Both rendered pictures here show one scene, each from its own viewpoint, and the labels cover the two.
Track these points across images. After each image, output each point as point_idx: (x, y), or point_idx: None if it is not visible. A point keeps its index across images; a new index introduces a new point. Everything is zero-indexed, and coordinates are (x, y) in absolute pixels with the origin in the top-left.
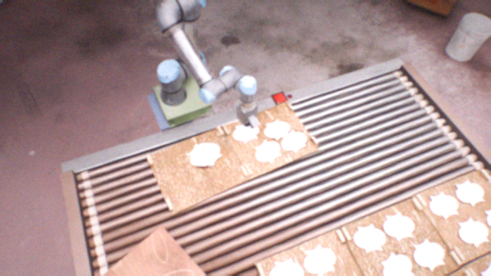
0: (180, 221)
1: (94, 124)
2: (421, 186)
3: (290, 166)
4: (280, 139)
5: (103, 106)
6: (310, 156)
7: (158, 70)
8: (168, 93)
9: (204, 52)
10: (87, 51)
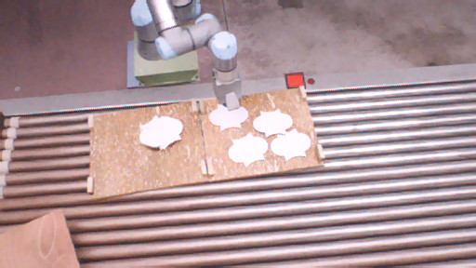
0: (99, 210)
1: (93, 72)
2: (464, 261)
3: (272, 179)
4: (272, 138)
5: (110, 53)
6: (309, 172)
7: (132, 7)
8: (142, 41)
9: (252, 10)
10: None
